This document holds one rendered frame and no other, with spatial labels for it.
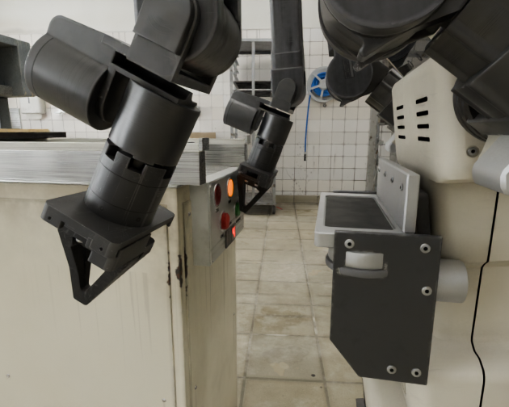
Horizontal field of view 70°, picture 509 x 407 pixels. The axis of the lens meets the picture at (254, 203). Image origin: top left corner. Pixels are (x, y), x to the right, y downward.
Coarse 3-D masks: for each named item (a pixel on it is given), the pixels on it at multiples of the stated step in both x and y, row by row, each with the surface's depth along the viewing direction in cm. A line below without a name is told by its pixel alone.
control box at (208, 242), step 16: (208, 176) 63; (224, 176) 65; (192, 192) 57; (208, 192) 57; (224, 192) 65; (192, 208) 57; (208, 208) 57; (224, 208) 65; (192, 224) 58; (208, 224) 58; (240, 224) 78; (192, 240) 58; (208, 240) 58; (224, 240) 66; (208, 256) 58
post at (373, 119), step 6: (372, 108) 152; (372, 114) 152; (372, 120) 153; (372, 126) 153; (372, 132) 154; (372, 138) 154; (372, 144) 155; (372, 150) 155; (372, 156) 155; (372, 162) 156; (372, 168) 156; (372, 174) 157; (372, 180) 157; (366, 186) 159; (372, 186) 158
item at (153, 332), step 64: (0, 192) 58; (64, 192) 56; (0, 256) 61; (64, 256) 58; (192, 256) 59; (0, 320) 63; (64, 320) 61; (128, 320) 58; (192, 320) 60; (0, 384) 67; (64, 384) 63; (128, 384) 61; (192, 384) 61
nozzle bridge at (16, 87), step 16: (0, 48) 106; (16, 48) 105; (0, 64) 107; (16, 64) 106; (0, 80) 108; (16, 80) 107; (0, 96) 110; (16, 96) 110; (32, 96) 111; (0, 112) 112
